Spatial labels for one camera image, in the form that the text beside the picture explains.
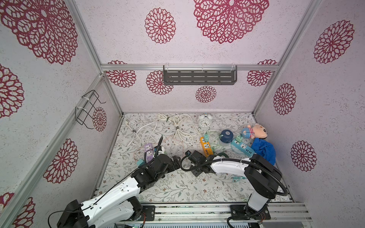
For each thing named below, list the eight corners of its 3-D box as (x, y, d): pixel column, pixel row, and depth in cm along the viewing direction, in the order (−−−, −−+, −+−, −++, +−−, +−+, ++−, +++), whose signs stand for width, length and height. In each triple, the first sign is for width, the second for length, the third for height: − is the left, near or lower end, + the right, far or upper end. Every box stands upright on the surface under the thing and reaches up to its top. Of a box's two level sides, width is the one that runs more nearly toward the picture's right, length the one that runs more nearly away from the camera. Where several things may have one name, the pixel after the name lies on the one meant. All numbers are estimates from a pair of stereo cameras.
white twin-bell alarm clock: (198, 129, 113) (200, 118, 103) (198, 123, 116) (199, 112, 107) (210, 129, 113) (212, 118, 103) (209, 123, 116) (211, 112, 107)
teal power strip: (230, 144, 103) (231, 142, 100) (234, 140, 106) (235, 137, 103) (250, 158, 96) (252, 155, 94) (254, 152, 99) (256, 150, 96)
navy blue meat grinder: (219, 147, 102) (222, 138, 93) (217, 138, 107) (220, 129, 98) (229, 147, 102) (234, 138, 93) (227, 138, 107) (231, 129, 98)
